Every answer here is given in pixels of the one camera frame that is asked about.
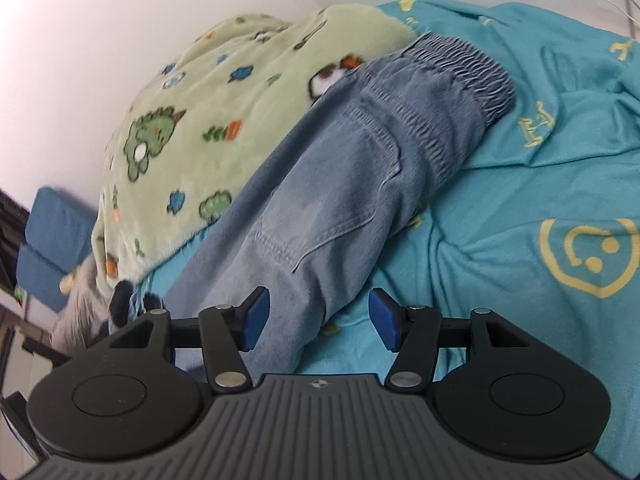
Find grey cloth on chair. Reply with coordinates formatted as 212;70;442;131
50;255;110;356

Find teal printed bed sheet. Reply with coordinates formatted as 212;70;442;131
134;0;640;476

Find blue quilted chair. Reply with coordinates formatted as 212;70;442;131
16;186;96;313

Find yellow plush toy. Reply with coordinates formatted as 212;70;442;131
58;266;80;296

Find white black desk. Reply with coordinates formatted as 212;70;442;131
1;290;58;479

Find green dinosaur fleece blanket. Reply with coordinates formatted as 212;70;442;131
92;4;414;295

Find blue denim pants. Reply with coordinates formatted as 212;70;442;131
164;33;515;378

